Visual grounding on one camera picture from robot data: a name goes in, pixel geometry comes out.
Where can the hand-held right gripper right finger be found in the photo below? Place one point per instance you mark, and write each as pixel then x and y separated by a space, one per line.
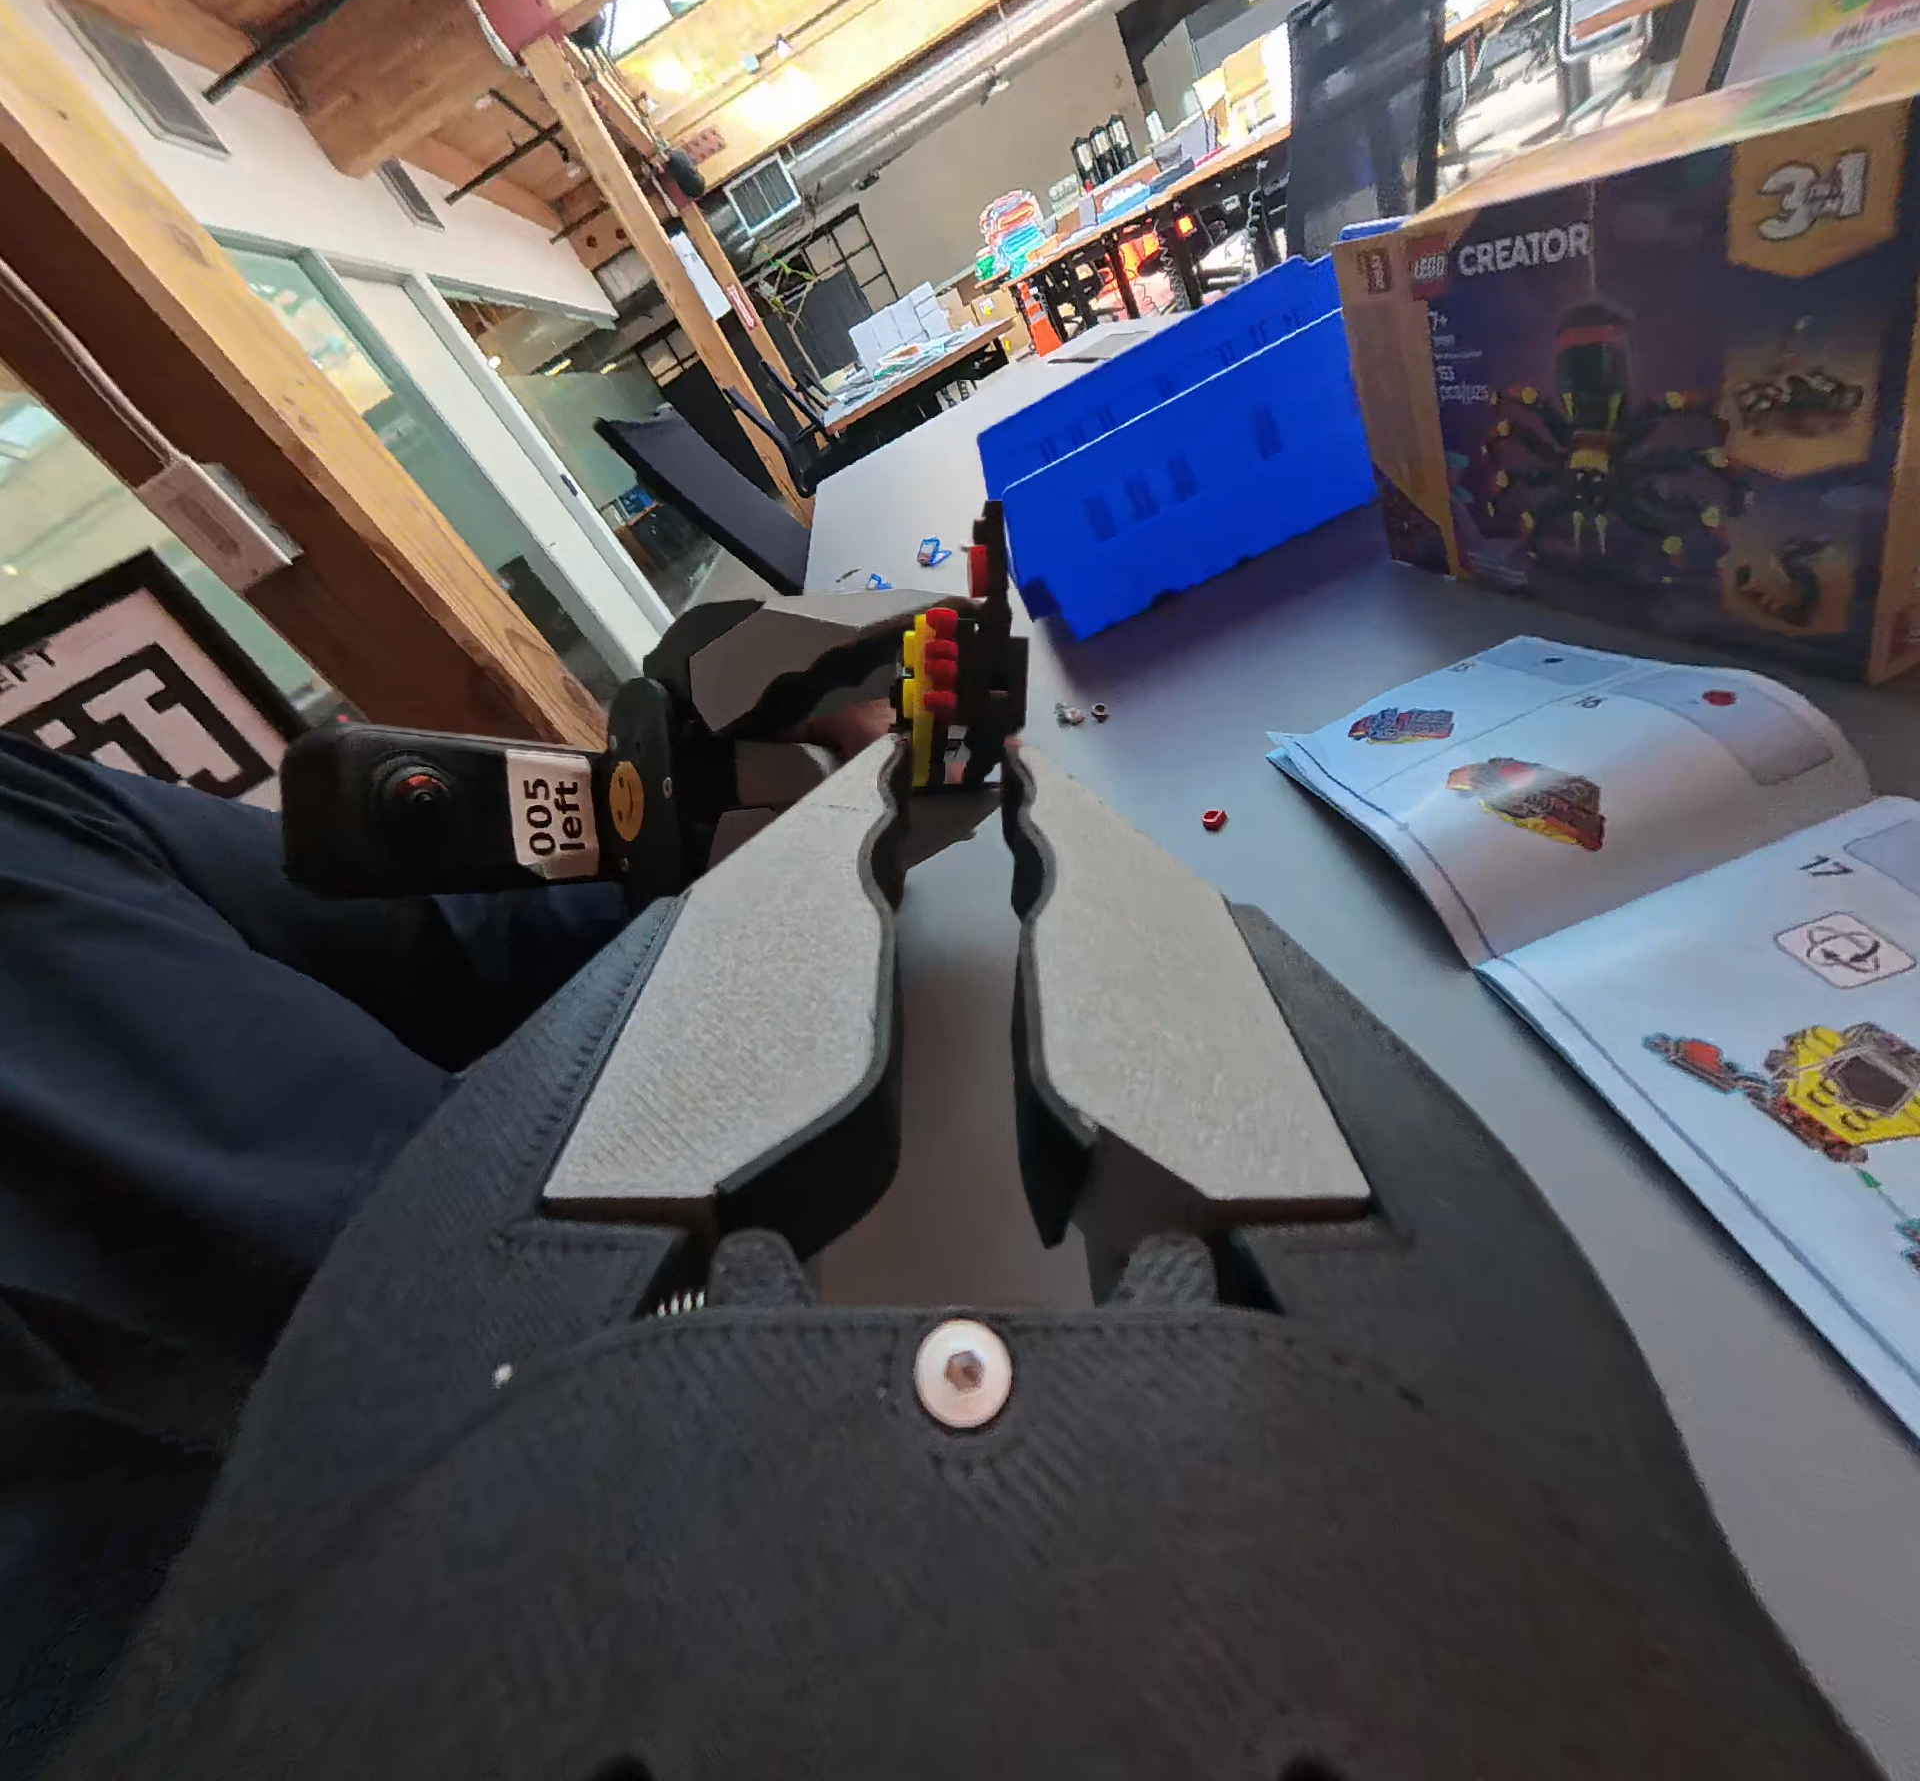
pixel 1171 1031

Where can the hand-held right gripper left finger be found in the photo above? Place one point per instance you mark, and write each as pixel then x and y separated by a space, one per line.
pixel 749 1001

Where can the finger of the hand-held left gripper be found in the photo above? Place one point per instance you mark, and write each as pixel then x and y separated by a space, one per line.
pixel 789 641
pixel 758 798

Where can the red yellow black lego model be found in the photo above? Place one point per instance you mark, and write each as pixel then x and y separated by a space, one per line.
pixel 961 699

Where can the lego instruction booklet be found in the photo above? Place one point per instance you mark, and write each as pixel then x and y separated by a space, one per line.
pixel 1650 881

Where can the lego set cardboard box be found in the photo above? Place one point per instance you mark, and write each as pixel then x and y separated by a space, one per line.
pixel 1650 385

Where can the black office chair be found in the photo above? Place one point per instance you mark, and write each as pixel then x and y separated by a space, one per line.
pixel 706 490

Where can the framed marker sign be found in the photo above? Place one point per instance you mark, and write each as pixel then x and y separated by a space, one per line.
pixel 150 699

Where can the stack of white boxes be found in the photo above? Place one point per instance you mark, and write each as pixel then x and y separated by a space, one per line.
pixel 897 322

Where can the grey metal door latch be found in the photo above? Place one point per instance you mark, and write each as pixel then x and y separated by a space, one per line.
pixel 226 528

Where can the person's dark blue clothing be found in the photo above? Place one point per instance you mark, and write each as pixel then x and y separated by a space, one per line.
pixel 181 1062

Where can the blue plastic bin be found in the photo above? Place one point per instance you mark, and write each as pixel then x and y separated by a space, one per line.
pixel 1201 490
pixel 1142 356

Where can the stack of colourful packets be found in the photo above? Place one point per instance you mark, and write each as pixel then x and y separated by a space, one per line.
pixel 1018 239

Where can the black mesh chair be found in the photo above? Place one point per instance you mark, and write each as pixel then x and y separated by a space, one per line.
pixel 1364 87

